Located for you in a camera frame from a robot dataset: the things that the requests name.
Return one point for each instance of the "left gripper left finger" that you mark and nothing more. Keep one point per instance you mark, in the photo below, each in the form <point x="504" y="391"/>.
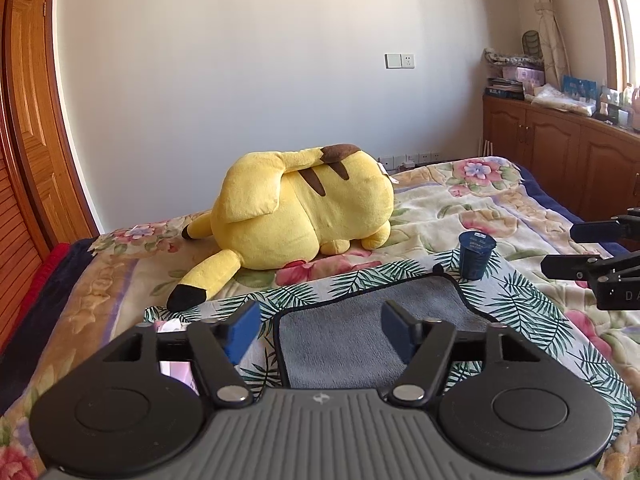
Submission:
<point x="217" y="348"/>

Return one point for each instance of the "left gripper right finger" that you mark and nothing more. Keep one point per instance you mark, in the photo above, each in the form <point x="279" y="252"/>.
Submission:
<point x="424" y="346"/>

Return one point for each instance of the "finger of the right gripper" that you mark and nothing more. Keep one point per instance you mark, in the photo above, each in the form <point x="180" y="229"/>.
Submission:
<point x="625" y="227"/>
<point x="575" y="265"/>

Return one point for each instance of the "grey microfibre towel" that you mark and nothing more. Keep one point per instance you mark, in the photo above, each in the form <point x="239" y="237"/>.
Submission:
<point x="339" y="344"/>

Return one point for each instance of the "wooden side cabinet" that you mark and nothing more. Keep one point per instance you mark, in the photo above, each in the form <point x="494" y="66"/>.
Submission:
<point x="587" y="166"/>

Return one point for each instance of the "dark blue paper cup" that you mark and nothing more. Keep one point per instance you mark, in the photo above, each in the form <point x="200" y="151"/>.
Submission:
<point x="476" y="248"/>

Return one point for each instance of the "floral bed quilt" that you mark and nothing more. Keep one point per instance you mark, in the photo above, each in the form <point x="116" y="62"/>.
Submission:
<point x="136" y="268"/>

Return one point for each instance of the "blue picture card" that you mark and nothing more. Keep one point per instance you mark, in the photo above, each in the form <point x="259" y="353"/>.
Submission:
<point x="578" y="89"/>

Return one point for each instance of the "white plastic bag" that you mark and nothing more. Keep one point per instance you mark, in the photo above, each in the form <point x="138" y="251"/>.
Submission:
<point x="548" y="96"/>

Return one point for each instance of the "yellow Pikachu plush toy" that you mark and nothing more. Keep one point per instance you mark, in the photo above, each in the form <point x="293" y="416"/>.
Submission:
<point x="275" y="208"/>

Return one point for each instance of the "pink storage box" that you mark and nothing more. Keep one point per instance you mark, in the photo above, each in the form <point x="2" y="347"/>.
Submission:
<point x="530" y="78"/>

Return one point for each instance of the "floral beige curtain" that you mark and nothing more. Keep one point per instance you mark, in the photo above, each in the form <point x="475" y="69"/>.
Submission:
<point x="552" y="43"/>

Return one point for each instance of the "stack of books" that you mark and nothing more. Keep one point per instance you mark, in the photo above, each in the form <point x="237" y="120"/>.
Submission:
<point x="505" y="89"/>

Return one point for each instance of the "red blanket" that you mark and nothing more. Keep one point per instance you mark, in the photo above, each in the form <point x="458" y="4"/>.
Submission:
<point x="40" y="279"/>

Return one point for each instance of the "dark blue blanket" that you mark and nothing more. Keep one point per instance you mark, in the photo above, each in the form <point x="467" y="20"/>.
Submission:
<point x="20" y="357"/>

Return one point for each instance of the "slatted wooden wardrobe door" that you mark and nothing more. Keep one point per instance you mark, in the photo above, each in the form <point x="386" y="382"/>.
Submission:
<point x="23" y="247"/>

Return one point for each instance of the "wooden panel door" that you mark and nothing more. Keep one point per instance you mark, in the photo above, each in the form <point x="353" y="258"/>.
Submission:
<point x="36" y="126"/>

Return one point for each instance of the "white wall power strip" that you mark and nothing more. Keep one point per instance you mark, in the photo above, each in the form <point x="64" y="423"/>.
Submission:
<point x="409" y="161"/>

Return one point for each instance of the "white wall switch socket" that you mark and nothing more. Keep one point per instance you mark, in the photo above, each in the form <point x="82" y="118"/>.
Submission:
<point x="397" y="61"/>

